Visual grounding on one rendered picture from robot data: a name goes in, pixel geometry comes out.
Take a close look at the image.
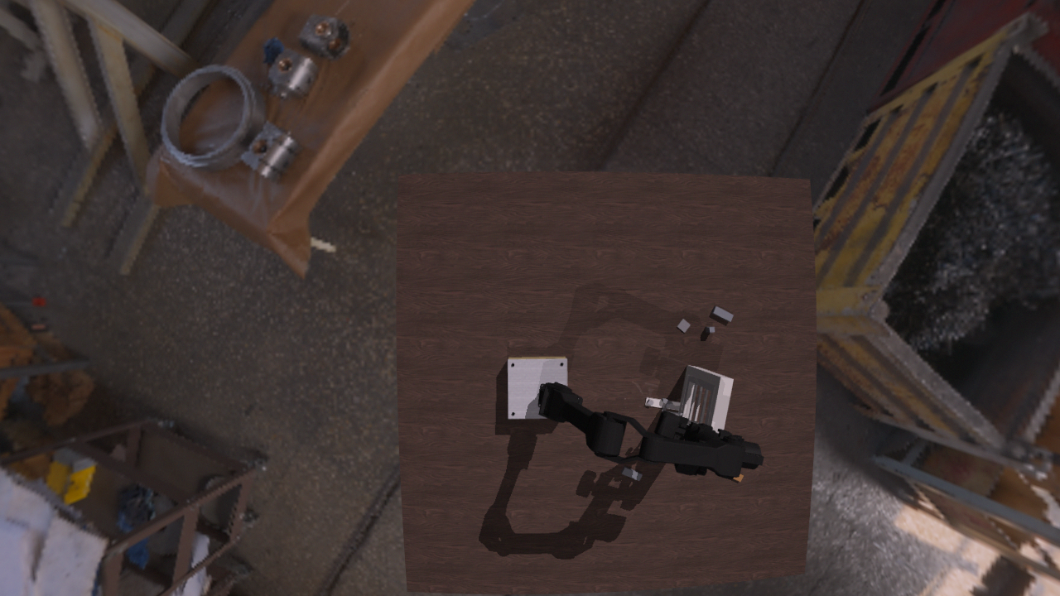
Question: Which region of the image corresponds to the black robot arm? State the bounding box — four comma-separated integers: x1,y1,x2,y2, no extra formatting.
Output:
538,382,764,479

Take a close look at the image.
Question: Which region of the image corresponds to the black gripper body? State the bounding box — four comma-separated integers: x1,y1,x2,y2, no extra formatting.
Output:
654,411,732,442

